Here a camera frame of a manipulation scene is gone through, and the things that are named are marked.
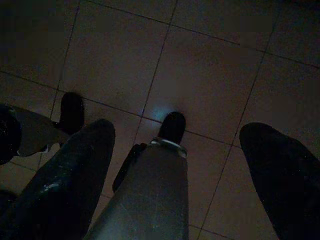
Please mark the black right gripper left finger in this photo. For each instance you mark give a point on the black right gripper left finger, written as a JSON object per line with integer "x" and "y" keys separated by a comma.
{"x": 65, "y": 180}

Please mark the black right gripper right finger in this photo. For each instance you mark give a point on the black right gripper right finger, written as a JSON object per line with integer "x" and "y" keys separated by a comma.
{"x": 287, "y": 187}

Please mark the robot left leg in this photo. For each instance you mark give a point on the robot left leg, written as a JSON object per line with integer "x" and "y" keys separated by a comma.
{"x": 37, "y": 132}

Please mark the robot leg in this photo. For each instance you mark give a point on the robot leg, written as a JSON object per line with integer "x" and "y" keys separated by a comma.
{"x": 37, "y": 132}
{"x": 155, "y": 187}

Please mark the robot right leg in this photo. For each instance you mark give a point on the robot right leg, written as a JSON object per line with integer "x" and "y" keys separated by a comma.
{"x": 155, "y": 187}

